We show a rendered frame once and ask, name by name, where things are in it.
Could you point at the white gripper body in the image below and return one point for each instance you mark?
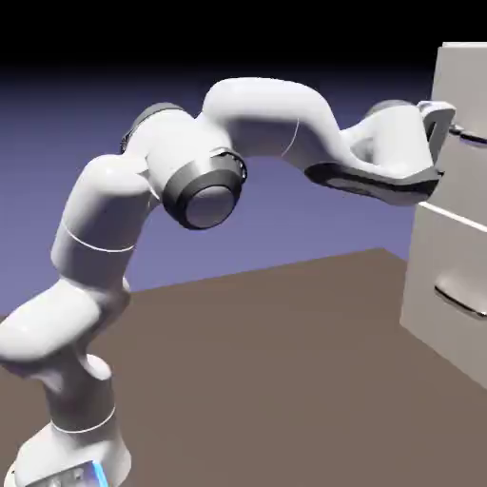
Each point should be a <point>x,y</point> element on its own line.
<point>441,114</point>

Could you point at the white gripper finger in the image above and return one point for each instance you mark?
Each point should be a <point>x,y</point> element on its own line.
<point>455,129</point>

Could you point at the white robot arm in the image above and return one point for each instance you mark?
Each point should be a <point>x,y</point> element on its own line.
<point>114,198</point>

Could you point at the light grey cabinet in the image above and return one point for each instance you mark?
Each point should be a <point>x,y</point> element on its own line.
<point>456,247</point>

